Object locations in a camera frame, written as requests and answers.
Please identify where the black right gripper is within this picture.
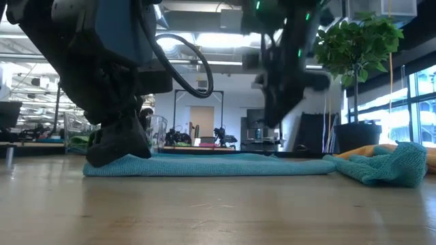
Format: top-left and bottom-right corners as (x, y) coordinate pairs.
(254, 20), (331, 129)

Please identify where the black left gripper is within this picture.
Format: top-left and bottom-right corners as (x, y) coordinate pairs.
(20, 25), (174, 169)

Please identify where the green microfiber towel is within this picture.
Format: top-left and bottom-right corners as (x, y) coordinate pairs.
(69, 135), (90, 146)

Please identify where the light blue microfiber towel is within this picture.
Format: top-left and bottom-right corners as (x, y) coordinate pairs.
(82, 152), (338, 178)

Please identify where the orange microfiber towel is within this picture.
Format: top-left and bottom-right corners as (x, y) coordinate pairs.
(335, 143), (436, 174)

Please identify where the teal microfiber towel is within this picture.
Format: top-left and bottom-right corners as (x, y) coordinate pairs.
(322, 141), (429, 188)

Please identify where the dark equipment cart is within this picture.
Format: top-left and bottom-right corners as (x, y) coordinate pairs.
(240, 128), (283, 151)

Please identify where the person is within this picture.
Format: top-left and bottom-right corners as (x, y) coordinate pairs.
(138, 108), (154, 132)

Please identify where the clear plastic bin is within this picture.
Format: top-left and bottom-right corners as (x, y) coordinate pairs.
(63, 112), (169, 156)

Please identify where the black curtain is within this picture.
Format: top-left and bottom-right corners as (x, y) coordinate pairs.
(294, 112), (341, 153)

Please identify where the plain interior door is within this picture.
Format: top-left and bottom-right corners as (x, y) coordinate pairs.
(189, 105), (215, 148)

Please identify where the wooden background table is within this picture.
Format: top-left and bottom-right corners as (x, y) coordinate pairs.
(159, 145), (236, 152)

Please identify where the green plant in black pot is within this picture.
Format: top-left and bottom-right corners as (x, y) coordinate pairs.
(313, 12), (405, 153)

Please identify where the black desk monitor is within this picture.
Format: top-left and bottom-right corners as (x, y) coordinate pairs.
(0, 101), (23, 129)

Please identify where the black wall monitor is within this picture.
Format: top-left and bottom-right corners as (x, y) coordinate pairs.
(247, 108), (280, 129)

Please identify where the black aluminium table frame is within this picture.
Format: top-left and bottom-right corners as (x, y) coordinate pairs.
(0, 146), (341, 159)

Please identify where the black gantry frame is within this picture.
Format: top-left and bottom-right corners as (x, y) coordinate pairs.
(173, 88), (225, 146)
(54, 84), (64, 133)

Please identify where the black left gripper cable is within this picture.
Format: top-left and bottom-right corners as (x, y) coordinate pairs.
(134, 0), (215, 99)

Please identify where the silver metal post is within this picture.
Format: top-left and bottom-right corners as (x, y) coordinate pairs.
(5, 144), (15, 169)

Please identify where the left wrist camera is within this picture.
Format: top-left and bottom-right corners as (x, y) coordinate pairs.
(95, 0), (157, 66)

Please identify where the yellow hanging cord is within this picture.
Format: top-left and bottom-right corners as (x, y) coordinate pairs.
(389, 50), (394, 105)

